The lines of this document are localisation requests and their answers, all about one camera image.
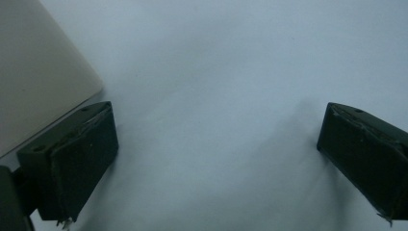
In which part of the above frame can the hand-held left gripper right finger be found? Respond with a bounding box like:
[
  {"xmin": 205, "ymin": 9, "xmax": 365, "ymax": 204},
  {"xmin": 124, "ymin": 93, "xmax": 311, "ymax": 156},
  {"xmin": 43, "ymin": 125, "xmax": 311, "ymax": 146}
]
[{"xmin": 316, "ymin": 101, "xmax": 408, "ymax": 225}]

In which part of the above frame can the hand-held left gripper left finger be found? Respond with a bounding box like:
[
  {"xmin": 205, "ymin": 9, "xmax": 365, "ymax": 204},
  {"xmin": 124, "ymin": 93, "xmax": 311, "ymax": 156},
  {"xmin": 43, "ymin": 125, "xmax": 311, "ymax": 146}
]
[{"xmin": 16, "ymin": 100, "xmax": 120, "ymax": 223}]

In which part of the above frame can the white box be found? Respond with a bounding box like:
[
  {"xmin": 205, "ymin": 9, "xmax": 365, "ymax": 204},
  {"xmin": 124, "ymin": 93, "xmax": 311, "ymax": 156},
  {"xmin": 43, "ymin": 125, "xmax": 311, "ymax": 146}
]
[{"xmin": 0, "ymin": 0, "xmax": 104, "ymax": 158}]

